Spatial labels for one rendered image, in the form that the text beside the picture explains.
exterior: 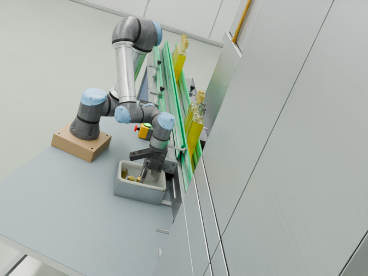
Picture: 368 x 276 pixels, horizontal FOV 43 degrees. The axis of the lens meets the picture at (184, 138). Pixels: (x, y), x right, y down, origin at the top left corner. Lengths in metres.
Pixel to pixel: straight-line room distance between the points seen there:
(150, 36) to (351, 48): 1.54
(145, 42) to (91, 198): 0.74
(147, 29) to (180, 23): 6.04
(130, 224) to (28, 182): 0.47
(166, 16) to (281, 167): 7.42
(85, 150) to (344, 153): 1.76
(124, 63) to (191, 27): 6.20
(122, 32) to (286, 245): 1.53
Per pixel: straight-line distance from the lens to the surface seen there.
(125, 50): 2.08
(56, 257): 1.77
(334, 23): 0.79
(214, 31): 8.29
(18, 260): 2.52
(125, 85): 2.04
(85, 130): 2.33
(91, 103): 2.28
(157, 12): 8.13
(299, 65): 0.85
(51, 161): 2.25
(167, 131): 2.02
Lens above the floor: 1.97
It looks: 25 degrees down
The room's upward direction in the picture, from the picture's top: 21 degrees clockwise
